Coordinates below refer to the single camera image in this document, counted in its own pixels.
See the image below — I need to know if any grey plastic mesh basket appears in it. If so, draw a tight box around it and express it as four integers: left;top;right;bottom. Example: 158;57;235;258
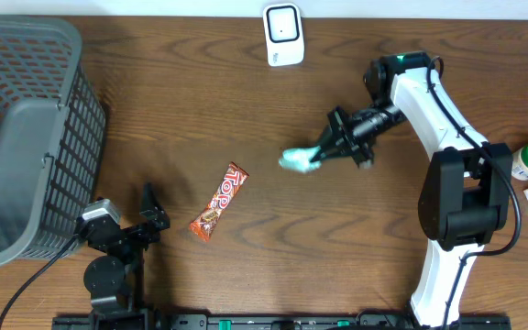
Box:
0;16;107;266

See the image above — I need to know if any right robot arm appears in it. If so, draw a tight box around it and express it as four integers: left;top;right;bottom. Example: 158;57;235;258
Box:
305;51;515;329

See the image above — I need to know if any teal wet wipes pack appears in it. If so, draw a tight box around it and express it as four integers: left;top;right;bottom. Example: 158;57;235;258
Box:
279;147;322;173

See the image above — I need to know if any red Top chocolate bar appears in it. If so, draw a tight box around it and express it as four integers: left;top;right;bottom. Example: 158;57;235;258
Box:
189;162;249;242

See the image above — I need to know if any white barcode scanner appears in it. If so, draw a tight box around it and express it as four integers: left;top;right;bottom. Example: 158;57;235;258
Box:
262;3;304;67

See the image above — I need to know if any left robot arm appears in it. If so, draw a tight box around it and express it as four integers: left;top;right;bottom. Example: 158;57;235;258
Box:
76;182;171;329

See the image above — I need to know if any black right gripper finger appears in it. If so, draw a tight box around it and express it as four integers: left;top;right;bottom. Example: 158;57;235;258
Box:
309;147;344;163
314;126;336;149

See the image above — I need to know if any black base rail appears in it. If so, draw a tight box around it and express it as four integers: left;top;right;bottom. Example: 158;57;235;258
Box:
51;312;512;330

